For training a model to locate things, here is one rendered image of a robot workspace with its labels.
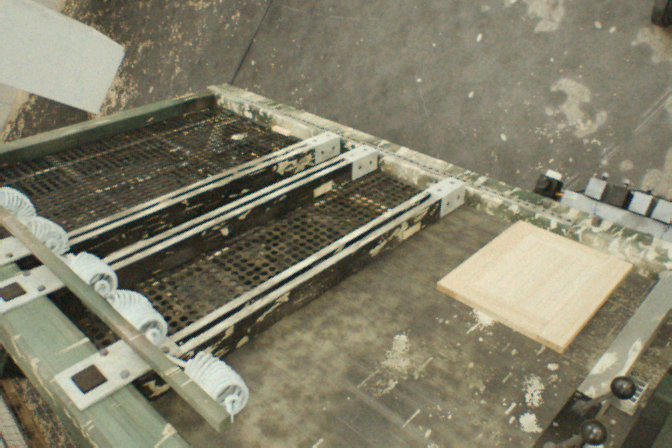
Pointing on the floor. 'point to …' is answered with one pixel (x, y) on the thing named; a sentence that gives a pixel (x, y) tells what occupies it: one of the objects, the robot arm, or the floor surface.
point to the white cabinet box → (54, 54)
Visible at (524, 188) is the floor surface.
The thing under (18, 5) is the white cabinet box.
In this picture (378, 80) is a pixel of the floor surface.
